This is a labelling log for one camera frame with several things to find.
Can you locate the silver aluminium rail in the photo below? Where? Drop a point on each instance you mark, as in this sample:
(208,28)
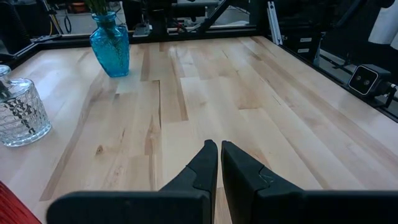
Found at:
(275,25)

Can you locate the black drawer cabinet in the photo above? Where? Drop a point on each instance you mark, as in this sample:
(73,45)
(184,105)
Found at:
(292,45)

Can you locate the clear glass vase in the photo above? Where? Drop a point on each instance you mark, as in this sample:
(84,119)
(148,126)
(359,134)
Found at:
(21,124)

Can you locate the red glass vase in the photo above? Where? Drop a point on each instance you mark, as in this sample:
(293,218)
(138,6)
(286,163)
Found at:
(12,208)

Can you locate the teal glass vase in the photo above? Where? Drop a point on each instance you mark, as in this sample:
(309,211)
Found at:
(110,49)

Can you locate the small black camera box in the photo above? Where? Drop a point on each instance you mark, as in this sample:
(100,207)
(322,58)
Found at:
(362,81)

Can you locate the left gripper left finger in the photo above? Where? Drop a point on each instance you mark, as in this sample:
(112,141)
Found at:
(140,208)

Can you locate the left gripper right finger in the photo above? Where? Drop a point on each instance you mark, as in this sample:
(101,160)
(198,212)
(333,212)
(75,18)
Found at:
(311,208)

